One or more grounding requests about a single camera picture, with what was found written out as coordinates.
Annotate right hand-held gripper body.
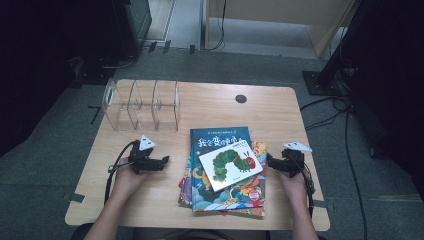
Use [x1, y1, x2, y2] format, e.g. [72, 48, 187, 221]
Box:
[281, 141, 313, 178]

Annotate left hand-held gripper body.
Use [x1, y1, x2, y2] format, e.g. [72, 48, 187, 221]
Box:
[128, 134, 161, 175]

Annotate light blue animals picture book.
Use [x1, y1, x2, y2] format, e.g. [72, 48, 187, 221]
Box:
[178, 140, 268, 219]

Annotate white caterpillar picture book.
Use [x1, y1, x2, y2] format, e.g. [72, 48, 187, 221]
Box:
[198, 141, 264, 193]

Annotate dark blue monster picture book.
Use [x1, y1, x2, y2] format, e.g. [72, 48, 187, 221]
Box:
[189, 126, 267, 213]

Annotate clear acrylic book rack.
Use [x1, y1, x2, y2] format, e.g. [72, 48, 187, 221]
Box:
[101, 78, 182, 133]

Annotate person's right hand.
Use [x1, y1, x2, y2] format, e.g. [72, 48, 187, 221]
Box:
[279, 166, 309, 201]

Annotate person's left hand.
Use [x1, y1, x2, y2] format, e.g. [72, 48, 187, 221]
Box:
[112, 158, 150, 198]

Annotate black cross tape mark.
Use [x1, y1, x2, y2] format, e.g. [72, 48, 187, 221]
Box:
[87, 104, 103, 125]

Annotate black metal stand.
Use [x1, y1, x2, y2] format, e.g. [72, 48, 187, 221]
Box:
[301, 0, 368, 98]

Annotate black curtain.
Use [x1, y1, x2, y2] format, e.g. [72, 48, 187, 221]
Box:
[0, 0, 119, 158]
[346, 0, 424, 201]

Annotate dark computer tower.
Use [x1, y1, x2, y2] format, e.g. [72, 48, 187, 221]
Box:
[113, 0, 153, 58]

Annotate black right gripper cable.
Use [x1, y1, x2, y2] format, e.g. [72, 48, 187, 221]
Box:
[298, 159, 317, 218]

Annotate black floor cables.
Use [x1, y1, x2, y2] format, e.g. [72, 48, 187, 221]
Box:
[299, 94, 369, 240]

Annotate black hanging cable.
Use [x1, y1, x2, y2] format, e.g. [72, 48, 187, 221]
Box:
[204, 0, 228, 52]

